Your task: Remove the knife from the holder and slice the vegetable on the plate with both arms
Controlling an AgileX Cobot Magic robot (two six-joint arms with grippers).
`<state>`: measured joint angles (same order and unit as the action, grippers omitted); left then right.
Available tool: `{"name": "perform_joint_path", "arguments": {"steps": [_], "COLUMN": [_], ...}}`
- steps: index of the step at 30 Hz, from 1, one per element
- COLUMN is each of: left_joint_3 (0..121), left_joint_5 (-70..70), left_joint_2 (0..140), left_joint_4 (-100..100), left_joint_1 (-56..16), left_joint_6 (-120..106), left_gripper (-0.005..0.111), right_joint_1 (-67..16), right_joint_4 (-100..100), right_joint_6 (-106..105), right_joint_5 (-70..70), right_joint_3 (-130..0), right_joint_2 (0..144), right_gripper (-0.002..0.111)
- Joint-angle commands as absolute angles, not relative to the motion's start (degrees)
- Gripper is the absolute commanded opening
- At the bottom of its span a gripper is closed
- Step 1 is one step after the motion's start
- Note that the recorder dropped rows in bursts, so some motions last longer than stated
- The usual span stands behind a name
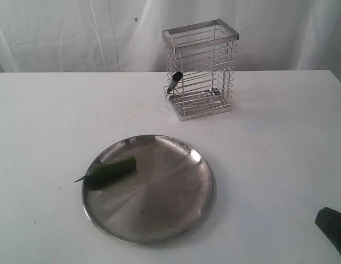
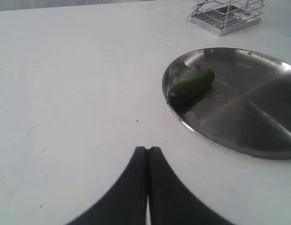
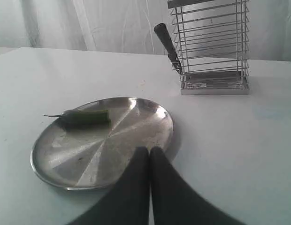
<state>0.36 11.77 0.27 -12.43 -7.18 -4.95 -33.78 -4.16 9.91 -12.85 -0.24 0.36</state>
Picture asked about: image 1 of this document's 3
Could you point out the black knife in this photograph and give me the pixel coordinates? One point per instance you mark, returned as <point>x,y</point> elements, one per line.
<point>174,81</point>

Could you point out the green cucumber piece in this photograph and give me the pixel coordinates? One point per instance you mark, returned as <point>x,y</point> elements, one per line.
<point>99,175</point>

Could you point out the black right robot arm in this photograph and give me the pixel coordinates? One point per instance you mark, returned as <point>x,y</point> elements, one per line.
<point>329,222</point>

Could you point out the white backdrop curtain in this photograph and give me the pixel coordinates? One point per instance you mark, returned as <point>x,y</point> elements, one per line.
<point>125,36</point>

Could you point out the round steel plate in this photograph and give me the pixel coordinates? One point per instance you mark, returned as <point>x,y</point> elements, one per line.
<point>167,194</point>

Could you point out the metal wire utensil holder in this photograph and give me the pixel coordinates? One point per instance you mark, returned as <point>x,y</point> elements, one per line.
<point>204,53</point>

